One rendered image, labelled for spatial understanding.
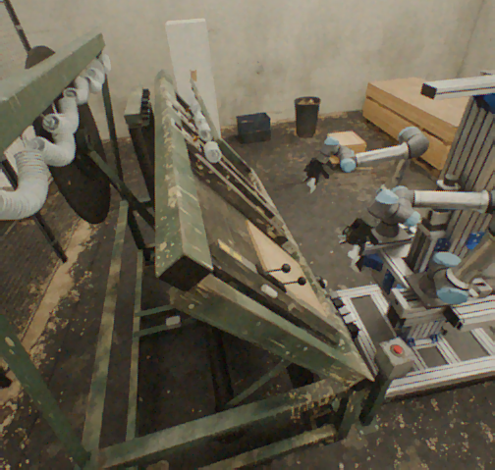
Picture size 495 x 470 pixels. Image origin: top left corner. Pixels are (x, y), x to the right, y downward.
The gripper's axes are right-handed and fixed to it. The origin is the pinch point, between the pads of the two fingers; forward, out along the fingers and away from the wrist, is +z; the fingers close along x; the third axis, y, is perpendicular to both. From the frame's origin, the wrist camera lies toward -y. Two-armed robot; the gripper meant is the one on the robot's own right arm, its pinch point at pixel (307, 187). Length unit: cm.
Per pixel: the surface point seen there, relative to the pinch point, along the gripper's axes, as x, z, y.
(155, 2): -487, -30, 152
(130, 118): -36, 9, 116
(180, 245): 108, -21, 88
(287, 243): 16.5, 36.6, 0.7
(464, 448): 121, 84, -124
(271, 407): 105, 69, 18
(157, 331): 11, 159, 58
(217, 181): 20, 4, 63
